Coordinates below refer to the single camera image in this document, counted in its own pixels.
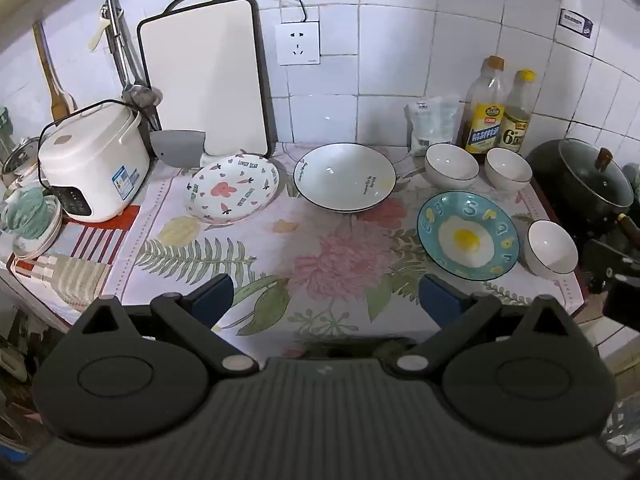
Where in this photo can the white cutting board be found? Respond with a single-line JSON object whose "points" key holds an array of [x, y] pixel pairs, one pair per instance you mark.
{"points": [[205, 80]]}

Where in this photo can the white black-rimmed deep plate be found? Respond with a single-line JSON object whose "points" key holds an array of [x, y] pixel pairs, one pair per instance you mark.
{"points": [[340, 175], [350, 210]]}

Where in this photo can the striped cloth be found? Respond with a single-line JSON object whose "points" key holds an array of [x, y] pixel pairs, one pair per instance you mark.
{"points": [[85, 250]]}

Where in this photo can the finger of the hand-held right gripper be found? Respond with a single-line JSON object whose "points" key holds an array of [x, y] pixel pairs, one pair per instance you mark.
{"points": [[600, 265]]}

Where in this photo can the yellow cap vinegar bottle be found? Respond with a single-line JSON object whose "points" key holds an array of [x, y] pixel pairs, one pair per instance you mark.
{"points": [[515, 125]]}

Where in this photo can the yellow label oil bottle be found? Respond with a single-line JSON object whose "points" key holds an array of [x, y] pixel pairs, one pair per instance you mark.
{"points": [[485, 120]]}

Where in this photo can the glass jar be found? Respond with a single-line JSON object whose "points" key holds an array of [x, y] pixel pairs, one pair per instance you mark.
{"points": [[5, 130]]}

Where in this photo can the green patterned bowl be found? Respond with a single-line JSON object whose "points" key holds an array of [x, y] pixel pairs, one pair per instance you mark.
{"points": [[30, 210]]}

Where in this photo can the rabbit carrot print plate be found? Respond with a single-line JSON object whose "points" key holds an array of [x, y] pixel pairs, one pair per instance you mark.
{"points": [[225, 190]]}

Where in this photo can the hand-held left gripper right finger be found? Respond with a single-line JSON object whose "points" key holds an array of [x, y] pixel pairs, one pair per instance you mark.
{"points": [[440, 295]]}

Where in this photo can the small white bowl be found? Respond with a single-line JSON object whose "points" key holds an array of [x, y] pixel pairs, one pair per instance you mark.
{"points": [[550, 247], [450, 162], [507, 167]]}

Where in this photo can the black wok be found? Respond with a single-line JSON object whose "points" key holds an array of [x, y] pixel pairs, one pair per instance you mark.
{"points": [[550, 170]]}

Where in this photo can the glass pot lid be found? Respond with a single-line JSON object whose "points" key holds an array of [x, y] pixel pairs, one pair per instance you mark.
{"points": [[20, 160]]}

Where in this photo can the wooden spatula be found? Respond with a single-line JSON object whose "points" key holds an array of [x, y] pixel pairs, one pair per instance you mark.
{"points": [[59, 100]]}

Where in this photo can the blue fried egg plate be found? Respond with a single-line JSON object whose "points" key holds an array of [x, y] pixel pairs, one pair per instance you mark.
{"points": [[465, 240]]}

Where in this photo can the floral tablecloth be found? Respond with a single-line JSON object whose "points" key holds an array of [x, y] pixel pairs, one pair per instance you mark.
{"points": [[320, 240]]}

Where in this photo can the white rice cooker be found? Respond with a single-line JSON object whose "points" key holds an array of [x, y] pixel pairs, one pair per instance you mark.
{"points": [[95, 155]]}

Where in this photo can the steel ladle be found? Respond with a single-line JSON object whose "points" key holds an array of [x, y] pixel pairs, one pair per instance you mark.
{"points": [[120, 55]]}

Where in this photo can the white wall socket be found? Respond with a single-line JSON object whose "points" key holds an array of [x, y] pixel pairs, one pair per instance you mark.
{"points": [[297, 42]]}

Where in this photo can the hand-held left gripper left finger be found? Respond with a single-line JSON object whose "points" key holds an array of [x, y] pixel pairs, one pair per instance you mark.
{"points": [[215, 295]]}

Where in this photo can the white floral dish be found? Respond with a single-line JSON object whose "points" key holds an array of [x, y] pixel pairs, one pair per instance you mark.
{"points": [[35, 247]]}

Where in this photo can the clear plastic seasoning bag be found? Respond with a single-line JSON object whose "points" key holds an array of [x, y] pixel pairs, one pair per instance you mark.
{"points": [[432, 125]]}

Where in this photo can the wall sticker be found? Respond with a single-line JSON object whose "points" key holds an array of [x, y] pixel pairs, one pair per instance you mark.
{"points": [[575, 22]]}

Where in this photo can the glass wok lid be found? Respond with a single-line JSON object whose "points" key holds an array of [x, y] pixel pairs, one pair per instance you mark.
{"points": [[590, 180]]}

